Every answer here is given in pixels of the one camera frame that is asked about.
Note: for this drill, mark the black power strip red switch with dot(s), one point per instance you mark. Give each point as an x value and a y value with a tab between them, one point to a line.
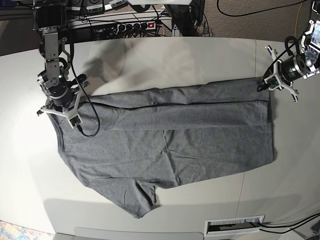
134	27

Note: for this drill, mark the grey table leg column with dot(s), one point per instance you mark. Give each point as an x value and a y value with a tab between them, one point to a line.
176	13

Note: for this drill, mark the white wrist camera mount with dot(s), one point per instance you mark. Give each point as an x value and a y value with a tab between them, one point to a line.
70	111
280	83

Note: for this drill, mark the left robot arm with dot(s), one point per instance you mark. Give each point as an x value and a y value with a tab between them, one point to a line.
300	59

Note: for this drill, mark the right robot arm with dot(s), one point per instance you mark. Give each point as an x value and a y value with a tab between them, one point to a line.
50	20

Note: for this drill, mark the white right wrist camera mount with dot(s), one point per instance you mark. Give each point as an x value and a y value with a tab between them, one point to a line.
70	111

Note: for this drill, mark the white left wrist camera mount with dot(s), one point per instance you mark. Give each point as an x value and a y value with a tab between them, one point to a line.
280	83

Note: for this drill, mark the black power adapters on floor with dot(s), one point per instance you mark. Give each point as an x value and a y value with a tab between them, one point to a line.
93	6

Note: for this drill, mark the grey T-shirt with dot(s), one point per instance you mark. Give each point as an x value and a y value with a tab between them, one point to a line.
165	138

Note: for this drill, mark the white cable grommet slot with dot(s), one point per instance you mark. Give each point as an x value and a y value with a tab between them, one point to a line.
233	226

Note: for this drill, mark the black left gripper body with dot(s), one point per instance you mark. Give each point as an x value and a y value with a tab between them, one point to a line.
267	80

